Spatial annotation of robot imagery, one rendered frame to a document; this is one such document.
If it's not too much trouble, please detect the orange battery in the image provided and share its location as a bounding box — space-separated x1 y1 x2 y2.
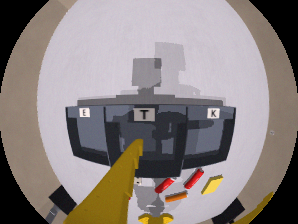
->
165 192 188 202

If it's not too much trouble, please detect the yellow rectangular pad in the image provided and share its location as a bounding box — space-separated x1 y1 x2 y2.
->
201 175 224 195

